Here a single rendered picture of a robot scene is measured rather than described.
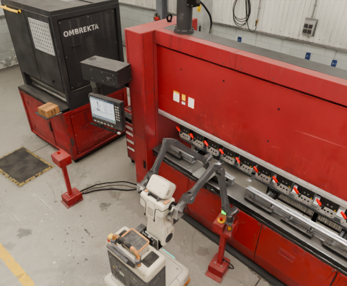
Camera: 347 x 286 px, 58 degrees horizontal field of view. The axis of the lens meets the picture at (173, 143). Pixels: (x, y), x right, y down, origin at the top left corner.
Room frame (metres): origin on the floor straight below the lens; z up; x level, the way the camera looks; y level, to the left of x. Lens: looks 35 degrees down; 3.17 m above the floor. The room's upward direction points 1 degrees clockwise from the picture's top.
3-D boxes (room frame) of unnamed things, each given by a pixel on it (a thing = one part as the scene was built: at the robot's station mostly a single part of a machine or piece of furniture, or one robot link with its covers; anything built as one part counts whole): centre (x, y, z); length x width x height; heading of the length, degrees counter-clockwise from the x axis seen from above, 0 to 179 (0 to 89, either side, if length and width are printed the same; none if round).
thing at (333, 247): (1.64, -1.43, 0.89); 0.30 x 0.05 x 0.03; 46
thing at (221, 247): (2.06, -0.52, 0.39); 0.05 x 0.05 x 0.54; 57
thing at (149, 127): (3.45, 0.12, 1.15); 0.85 x 0.25 x 2.30; 136
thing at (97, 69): (3.21, 0.74, 1.53); 0.51 x 0.25 x 0.85; 60
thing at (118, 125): (3.11, 0.74, 1.42); 0.45 x 0.12 x 0.36; 60
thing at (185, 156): (3.03, -0.06, 0.92); 0.50 x 0.06 x 0.10; 46
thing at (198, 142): (2.81, -0.29, 1.26); 0.15 x 0.09 x 0.17; 46
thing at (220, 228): (2.06, -0.52, 0.75); 0.20 x 0.16 x 0.18; 57
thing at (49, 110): (3.81, 1.75, 1.04); 0.30 x 0.26 x 0.12; 50
